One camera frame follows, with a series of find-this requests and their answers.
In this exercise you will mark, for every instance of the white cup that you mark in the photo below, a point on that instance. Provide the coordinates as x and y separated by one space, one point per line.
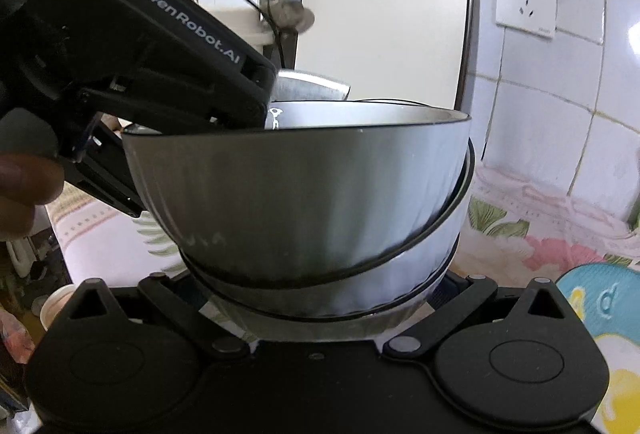
52 309

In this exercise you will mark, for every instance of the person's left hand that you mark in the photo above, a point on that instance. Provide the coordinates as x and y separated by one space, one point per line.
25 189

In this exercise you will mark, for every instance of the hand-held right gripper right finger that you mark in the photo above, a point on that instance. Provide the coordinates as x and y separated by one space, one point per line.
465 291

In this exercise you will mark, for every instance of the white cutting board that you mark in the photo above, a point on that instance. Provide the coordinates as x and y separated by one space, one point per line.
380 14

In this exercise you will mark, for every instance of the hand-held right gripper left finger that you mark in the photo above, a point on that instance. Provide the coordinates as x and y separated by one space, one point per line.
170 295

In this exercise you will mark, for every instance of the white ribbed bowl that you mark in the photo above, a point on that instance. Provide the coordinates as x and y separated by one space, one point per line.
325 326
300 194
400 274

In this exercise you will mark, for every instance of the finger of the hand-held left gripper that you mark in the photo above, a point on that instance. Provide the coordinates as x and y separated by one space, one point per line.
175 106
100 164

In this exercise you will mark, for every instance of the blue fried egg plate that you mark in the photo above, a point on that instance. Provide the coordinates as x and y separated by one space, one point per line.
610 314

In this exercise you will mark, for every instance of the cream rice cooker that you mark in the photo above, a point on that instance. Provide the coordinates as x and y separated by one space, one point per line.
235 21

